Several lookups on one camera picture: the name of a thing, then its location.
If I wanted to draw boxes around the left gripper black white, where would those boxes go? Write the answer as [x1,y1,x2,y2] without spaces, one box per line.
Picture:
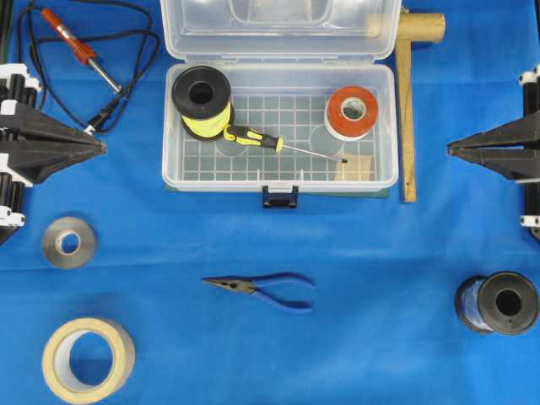
[0,62,107,246]

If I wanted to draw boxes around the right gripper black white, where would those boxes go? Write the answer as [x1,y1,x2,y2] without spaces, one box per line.
[446,64,540,229]

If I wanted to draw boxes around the yellow black screwdriver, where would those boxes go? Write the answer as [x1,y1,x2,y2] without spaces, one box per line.
[224,125,348,164]

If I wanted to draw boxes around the clear plastic toolbox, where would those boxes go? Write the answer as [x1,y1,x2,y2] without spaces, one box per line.
[161,1,402,207]

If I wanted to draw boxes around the grey tape roll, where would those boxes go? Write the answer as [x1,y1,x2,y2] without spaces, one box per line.
[41,217,97,270]

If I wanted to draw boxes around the wooden mallet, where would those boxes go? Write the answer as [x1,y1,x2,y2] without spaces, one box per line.
[394,8,446,203]

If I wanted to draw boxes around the small wooden block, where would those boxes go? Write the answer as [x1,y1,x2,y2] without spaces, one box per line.
[334,155,375,181]

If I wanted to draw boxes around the blue table cloth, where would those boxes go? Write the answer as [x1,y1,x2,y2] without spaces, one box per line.
[1,1,539,404]

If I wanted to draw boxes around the red tape roll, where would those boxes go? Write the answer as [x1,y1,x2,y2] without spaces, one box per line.
[324,86,379,142]

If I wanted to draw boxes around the beige masking tape roll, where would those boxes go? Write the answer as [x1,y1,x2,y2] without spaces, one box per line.
[41,317,136,404]

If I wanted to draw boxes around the black soldering iron cable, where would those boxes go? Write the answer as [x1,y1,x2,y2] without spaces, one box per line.
[15,0,161,136]

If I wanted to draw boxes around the red handle soldering iron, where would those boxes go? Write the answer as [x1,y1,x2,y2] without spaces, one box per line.
[40,8,122,95]

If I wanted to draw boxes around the blue wire spool black flanges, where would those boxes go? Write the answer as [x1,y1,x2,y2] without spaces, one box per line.
[454,272,539,336]

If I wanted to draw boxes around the yellow wire spool black flanges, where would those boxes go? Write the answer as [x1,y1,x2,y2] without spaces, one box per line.
[171,66,234,142]

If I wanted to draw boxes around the blue handle needle-nose pliers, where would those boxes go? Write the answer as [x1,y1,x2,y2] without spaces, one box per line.
[201,273,316,313]

